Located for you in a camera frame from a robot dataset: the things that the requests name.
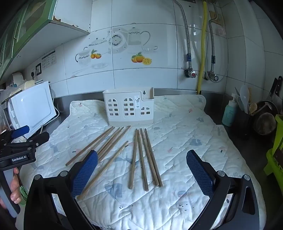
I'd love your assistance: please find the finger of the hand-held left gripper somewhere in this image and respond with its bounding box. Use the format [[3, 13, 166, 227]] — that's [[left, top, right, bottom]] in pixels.
[[4, 132, 50, 149], [0, 125, 30, 142]]

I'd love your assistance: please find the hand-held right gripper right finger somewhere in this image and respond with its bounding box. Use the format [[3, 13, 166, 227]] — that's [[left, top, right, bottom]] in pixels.
[[186, 149, 260, 230]]

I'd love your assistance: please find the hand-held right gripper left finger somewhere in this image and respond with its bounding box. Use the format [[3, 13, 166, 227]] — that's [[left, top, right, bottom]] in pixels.
[[23, 150, 99, 230]]

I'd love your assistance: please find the row of wooden chopsticks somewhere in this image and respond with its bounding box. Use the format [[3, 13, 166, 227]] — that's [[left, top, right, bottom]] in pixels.
[[65, 126, 163, 201]]

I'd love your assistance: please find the white plastic utensil holder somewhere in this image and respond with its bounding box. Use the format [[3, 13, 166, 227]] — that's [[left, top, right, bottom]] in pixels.
[[103, 87, 154, 127]]

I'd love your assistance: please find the person's left hand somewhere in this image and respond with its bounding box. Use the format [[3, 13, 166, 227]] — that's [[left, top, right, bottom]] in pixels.
[[10, 167, 21, 201]]

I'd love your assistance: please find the white microwave oven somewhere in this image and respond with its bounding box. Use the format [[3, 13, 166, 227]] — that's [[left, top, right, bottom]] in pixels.
[[8, 81, 58, 133]]

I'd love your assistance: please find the white quilted mat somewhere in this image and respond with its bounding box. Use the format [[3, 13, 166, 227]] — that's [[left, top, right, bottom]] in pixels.
[[16, 95, 266, 230]]

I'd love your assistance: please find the white paper roll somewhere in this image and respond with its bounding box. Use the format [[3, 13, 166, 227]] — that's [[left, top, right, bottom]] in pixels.
[[11, 72, 25, 85]]

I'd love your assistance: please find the black utensil pot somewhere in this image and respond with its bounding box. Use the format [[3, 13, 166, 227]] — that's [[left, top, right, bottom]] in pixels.
[[236, 108, 252, 140]]

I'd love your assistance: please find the teal pump bottle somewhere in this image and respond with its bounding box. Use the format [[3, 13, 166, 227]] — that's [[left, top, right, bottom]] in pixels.
[[222, 93, 239, 127]]

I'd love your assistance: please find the green plastic stool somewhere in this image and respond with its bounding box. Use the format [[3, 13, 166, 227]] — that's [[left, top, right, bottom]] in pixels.
[[263, 114, 283, 177]]

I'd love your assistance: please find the white rice paddle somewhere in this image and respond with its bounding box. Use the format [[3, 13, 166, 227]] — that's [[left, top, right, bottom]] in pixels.
[[240, 85, 250, 113]]

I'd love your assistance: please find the valve with red knob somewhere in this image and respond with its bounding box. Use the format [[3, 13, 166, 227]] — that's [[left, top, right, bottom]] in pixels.
[[182, 67, 197, 78]]

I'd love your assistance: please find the kitchen cleaver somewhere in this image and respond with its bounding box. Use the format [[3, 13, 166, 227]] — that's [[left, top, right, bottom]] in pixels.
[[266, 76, 283, 103]]

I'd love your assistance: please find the yellow gas pipe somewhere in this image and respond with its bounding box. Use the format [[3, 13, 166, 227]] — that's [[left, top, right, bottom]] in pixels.
[[197, 1, 209, 94]]

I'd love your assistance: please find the white wall notice sticker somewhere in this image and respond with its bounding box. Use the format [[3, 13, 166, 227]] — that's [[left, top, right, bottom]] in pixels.
[[42, 50, 57, 69]]

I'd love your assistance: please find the green wall cabinet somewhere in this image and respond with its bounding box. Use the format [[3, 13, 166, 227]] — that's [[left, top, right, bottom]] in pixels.
[[0, 0, 91, 83]]

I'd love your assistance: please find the metal flexible hose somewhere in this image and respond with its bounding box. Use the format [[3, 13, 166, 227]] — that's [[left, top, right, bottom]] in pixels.
[[174, 0, 193, 71], [204, 2, 219, 76]]

